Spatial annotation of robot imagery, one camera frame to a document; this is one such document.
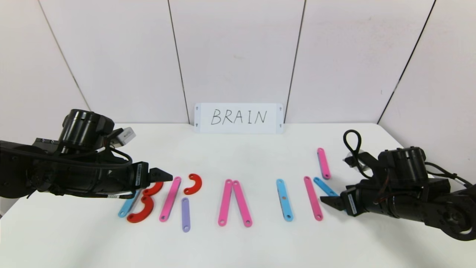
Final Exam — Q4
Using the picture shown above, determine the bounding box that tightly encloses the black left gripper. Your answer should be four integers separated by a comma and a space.
105, 161, 173, 195

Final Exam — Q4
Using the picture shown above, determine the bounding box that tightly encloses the pink bar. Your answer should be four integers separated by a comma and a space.
317, 148, 332, 180
159, 176, 182, 223
304, 176, 324, 221
218, 179, 233, 227
232, 180, 253, 228

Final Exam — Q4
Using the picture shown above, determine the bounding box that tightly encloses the small red curved piece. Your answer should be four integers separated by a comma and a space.
143, 181, 164, 197
183, 173, 203, 195

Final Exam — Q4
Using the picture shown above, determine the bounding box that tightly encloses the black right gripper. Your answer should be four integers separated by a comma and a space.
320, 180, 382, 217

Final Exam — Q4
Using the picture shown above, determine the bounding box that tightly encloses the light blue medium bar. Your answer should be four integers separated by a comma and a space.
313, 177, 340, 197

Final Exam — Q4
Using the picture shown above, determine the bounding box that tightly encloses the large red curved piece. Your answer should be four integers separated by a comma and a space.
126, 195, 155, 224

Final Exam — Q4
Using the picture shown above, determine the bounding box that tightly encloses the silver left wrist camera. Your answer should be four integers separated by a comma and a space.
113, 127, 136, 146

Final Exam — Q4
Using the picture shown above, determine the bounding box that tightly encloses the black looped right arm cable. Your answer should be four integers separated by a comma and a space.
343, 130, 372, 180

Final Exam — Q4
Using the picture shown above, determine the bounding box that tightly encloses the short purple bar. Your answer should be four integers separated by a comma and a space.
181, 197, 191, 233

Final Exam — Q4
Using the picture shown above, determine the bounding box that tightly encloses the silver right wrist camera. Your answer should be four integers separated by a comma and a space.
343, 151, 372, 172

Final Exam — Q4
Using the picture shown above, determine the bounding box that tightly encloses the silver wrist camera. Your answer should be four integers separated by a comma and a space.
343, 151, 372, 172
113, 127, 136, 146

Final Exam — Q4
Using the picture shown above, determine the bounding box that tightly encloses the light blue long flat bar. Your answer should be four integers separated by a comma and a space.
118, 190, 142, 218
276, 179, 294, 222

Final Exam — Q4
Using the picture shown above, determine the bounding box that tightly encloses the white sign reading BRAIN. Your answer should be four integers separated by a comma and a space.
194, 103, 284, 134

